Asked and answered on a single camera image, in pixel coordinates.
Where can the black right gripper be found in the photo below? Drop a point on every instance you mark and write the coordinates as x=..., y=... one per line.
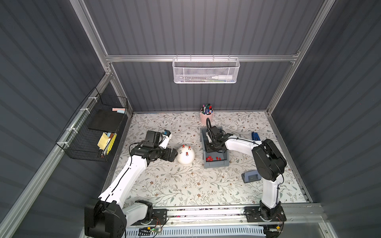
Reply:
x=214, y=146

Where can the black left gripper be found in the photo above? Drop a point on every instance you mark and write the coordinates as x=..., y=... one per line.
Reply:
x=171, y=154

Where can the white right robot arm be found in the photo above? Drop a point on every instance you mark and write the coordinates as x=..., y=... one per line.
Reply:
x=269, y=162

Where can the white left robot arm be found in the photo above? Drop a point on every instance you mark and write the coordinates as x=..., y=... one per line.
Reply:
x=106, y=216

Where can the white dome with screws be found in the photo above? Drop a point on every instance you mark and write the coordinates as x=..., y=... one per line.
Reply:
x=184, y=160

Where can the grey plastic bin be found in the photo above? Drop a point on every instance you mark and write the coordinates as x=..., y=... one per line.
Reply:
x=213, y=159

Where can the pink pen cup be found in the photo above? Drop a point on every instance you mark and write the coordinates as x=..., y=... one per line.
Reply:
x=206, y=112

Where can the blue stapler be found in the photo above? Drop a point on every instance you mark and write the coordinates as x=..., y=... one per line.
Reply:
x=255, y=136

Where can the grey tape dispenser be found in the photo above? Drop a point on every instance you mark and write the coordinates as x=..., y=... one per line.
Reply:
x=251, y=176

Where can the white marker in basket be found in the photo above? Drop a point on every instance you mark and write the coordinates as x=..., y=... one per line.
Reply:
x=222, y=77

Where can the white wire wall basket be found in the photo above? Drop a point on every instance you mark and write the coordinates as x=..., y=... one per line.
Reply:
x=199, y=70

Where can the black wire wall basket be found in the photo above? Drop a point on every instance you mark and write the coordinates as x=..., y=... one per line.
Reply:
x=99, y=113

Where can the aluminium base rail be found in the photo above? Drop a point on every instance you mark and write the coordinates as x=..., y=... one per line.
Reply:
x=295, y=213

